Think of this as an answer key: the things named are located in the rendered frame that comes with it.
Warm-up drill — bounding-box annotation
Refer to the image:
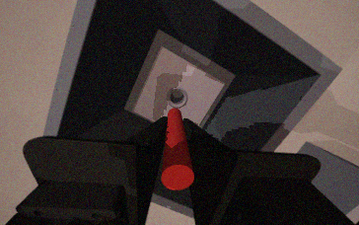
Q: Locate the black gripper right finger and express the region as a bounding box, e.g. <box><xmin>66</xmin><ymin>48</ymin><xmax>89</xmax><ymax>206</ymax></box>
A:
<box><xmin>183</xmin><ymin>118</ymin><xmax>321</xmax><ymax>225</ymax></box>

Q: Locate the red peg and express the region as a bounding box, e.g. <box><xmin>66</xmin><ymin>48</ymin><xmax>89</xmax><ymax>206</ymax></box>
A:
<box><xmin>161</xmin><ymin>108</ymin><xmax>194</xmax><ymax>189</ymax></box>

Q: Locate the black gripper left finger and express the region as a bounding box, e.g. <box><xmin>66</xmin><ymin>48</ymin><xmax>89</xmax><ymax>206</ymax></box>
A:
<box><xmin>23</xmin><ymin>116</ymin><xmax>168</xmax><ymax>225</ymax></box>

